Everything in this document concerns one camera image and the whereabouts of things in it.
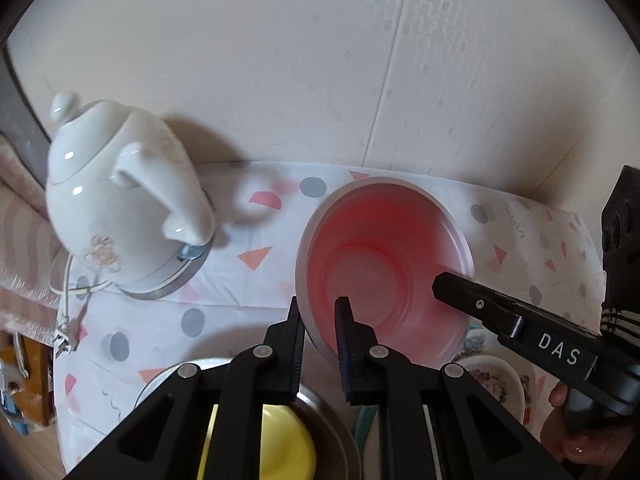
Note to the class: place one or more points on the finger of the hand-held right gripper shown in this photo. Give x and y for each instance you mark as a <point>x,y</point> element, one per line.
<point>470,300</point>

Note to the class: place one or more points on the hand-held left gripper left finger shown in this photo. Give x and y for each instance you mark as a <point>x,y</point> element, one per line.
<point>298,340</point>

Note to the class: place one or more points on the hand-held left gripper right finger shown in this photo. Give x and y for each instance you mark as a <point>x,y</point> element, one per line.
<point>343,345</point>

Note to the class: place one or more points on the white floral plate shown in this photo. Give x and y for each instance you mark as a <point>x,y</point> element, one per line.
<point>475,340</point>

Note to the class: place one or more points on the red bowl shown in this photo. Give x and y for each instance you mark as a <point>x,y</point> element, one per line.
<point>390,260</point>

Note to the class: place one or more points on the stainless steel bowl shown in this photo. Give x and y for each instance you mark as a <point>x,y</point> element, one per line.
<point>337,435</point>

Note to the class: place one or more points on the yellow bowl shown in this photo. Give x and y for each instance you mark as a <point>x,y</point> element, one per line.
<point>290,450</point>

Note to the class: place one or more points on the person's right hand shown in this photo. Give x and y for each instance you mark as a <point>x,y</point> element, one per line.
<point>575,455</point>

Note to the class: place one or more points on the teal plate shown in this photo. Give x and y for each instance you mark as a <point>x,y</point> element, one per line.
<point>367,417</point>

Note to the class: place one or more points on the white patterned tablecloth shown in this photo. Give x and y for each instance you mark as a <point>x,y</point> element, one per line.
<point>250,280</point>

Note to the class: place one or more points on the small white floral bowl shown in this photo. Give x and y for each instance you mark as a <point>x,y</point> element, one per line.
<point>487,385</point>

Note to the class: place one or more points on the kettle base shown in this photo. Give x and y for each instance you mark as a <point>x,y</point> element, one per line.
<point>192,260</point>

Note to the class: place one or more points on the white electric kettle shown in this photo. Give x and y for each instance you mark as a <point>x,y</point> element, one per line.
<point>120,200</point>

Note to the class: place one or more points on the wooden furniture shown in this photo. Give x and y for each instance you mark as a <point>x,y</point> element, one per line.
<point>35,390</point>

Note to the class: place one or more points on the pink striped cloth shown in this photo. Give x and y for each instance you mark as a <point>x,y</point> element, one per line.
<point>25,240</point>

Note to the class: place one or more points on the blue object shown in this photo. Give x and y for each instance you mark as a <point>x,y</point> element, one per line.
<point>10,405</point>

